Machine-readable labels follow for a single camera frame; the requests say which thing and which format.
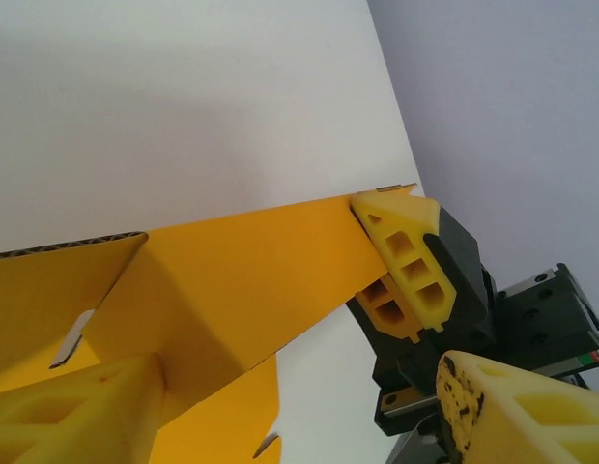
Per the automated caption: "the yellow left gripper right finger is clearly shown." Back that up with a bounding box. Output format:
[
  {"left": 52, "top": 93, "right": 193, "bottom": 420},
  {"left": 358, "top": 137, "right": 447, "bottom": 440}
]
[{"left": 436, "top": 350, "right": 599, "bottom": 464}]

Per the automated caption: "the yellow corrugated cardboard box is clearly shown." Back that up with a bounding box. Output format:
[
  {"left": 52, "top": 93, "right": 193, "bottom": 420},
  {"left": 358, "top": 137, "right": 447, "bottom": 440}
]
[{"left": 0, "top": 182, "right": 420, "bottom": 464}]

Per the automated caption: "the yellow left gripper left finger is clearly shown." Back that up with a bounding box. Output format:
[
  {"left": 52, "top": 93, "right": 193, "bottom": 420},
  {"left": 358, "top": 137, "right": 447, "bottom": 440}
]
[{"left": 0, "top": 351, "right": 169, "bottom": 464}]

